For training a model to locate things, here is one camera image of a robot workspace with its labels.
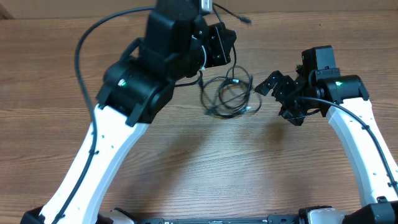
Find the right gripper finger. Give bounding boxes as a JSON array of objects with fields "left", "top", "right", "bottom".
[
  {"left": 254, "top": 70, "right": 284, "bottom": 96},
  {"left": 279, "top": 107, "right": 307, "bottom": 126}
]

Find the short black usb cable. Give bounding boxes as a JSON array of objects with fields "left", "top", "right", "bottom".
[{"left": 211, "top": 2, "right": 252, "bottom": 82}]

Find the long black usb cable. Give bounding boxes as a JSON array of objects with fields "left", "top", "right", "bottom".
[{"left": 174, "top": 65, "right": 263, "bottom": 119}]

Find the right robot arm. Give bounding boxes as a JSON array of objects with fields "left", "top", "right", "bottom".
[{"left": 254, "top": 45, "right": 397, "bottom": 223}]

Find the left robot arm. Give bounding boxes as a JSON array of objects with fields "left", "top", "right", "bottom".
[{"left": 21, "top": 1, "right": 236, "bottom": 223}]

